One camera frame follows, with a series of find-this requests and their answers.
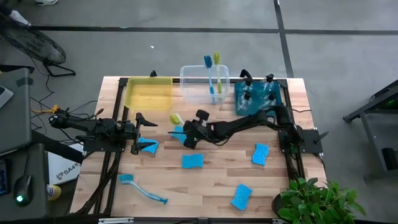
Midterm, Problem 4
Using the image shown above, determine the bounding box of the clear pump bottle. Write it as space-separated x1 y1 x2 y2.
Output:
259 93 277 113
260 73 275 94
237 90 253 115
241 77 254 94

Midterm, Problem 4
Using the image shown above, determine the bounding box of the black table frame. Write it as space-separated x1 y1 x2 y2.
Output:
70 70 307 218

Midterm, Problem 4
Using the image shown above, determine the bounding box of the yellow cup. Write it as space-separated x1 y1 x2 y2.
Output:
46 184 62 202

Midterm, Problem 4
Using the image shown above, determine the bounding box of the black camera mast frame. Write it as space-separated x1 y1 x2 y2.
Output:
30 129 85 165

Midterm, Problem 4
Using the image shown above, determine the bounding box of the dark keyboard desk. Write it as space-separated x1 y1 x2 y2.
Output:
0 142 50 220

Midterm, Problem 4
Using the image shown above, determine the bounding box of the yellow power plug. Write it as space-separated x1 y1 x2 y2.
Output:
32 105 62 116

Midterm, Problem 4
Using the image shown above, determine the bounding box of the silver aluminium extrusion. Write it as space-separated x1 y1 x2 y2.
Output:
98 217 135 224

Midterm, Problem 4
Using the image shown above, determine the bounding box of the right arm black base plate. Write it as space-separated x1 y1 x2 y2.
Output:
278 128 325 156

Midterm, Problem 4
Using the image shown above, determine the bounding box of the blue dish brush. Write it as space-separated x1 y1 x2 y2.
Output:
118 173 169 205
203 55 217 104

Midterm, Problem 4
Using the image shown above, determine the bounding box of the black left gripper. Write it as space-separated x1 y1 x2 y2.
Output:
116 112 159 156

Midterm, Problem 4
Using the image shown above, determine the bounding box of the yellow plastic bin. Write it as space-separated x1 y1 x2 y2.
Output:
125 76 174 112

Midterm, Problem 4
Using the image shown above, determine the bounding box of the teal plastic bin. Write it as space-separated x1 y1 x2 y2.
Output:
233 80 284 116

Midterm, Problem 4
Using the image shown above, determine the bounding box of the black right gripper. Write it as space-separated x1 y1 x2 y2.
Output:
167 119 215 149

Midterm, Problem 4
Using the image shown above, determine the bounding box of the light grey flat device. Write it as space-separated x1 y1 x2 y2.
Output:
0 85 14 110

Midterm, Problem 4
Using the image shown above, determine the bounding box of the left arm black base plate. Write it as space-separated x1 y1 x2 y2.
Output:
82 138 128 153

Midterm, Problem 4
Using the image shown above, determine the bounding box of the grey desk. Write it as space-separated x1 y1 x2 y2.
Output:
0 67 35 156

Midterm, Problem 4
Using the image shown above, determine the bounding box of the black keyboard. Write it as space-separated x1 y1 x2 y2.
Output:
0 160 9 197

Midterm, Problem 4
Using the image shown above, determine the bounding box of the black computer mouse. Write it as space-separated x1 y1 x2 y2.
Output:
12 174 34 207

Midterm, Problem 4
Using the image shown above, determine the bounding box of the blue sponge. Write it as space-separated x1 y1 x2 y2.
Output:
138 136 160 156
170 125 188 144
230 183 254 212
181 153 205 170
251 142 270 167

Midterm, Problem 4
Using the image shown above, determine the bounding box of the green potted plant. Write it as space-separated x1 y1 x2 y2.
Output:
271 177 368 224

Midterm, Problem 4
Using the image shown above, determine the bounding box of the white cardboard box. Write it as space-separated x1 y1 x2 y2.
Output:
48 141 85 186

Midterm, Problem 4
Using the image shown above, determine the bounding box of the black floor fan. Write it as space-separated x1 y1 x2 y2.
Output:
0 21 77 78

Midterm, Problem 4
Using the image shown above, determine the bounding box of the clear plastic bin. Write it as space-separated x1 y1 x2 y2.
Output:
179 64 231 106

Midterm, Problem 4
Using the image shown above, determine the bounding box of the black metal cart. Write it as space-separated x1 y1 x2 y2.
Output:
343 79 398 182

